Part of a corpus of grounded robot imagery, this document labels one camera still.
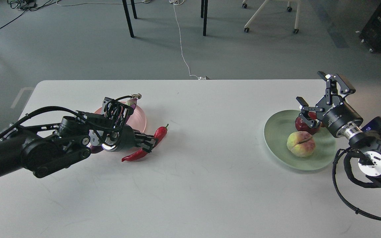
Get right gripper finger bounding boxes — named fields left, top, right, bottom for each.
left=296, top=97, right=326, bottom=128
left=317, top=71, right=356, bottom=106

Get purple eggplant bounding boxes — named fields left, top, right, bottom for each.
left=89, top=95, right=139, bottom=154

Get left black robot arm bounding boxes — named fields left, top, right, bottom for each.
left=0, top=94, right=166, bottom=178

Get dark red pomegranate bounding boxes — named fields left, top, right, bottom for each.
left=295, top=116, right=321, bottom=135

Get white rolling chair base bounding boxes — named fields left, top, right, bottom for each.
left=243, top=0, right=303, bottom=35

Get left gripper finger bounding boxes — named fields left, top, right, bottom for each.
left=134, top=139, right=154, bottom=153
left=134, top=131, right=158, bottom=143

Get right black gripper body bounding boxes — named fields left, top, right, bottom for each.
left=321, top=102, right=363, bottom=138

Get pink plate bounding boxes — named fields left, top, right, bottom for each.
left=93, top=102, right=147, bottom=133

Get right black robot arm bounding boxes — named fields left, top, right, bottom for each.
left=296, top=71, right=381, bottom=221

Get red chili pepper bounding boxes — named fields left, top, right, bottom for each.
left=121, top=124, right=169, bottom=162

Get yellow-pink peach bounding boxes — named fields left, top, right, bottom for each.
left=287, top=131, right=316, bottom=158

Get black table legs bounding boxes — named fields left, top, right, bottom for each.
left=121, top=0, right=208, bottom=38

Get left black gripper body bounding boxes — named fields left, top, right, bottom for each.
left=102, top=125, right=136, bottom=152

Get black floor cables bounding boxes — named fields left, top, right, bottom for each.
left=0, top=0, right=59, bottom=39

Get white floor cable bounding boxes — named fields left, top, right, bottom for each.
left=169, top=0, right=207, bottom=80

